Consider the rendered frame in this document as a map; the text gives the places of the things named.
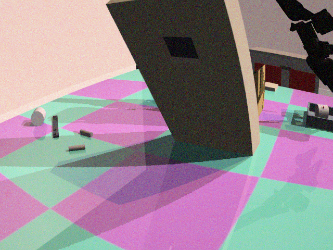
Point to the tan panel with square opening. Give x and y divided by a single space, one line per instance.
194 58

